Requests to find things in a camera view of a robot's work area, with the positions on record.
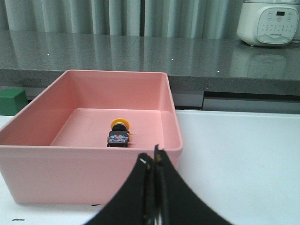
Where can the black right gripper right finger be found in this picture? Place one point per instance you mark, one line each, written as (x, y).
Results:
(177, 203)

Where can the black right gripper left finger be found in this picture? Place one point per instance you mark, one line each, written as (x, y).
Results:
(129, 205)

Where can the yellow push button switch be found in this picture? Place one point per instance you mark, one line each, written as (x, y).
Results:
(119, 136)

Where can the pink plastic bin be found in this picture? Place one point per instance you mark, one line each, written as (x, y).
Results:
(55, 149)

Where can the grey stone counter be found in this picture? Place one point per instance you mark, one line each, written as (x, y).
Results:
(204, 74)

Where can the green wooden cube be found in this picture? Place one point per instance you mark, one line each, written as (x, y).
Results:
(12, 101)

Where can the grey pleated curtain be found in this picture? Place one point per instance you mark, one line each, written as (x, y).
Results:
(209, 19)

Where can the white kitchen appliance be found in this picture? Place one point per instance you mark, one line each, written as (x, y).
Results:
(268, 22)

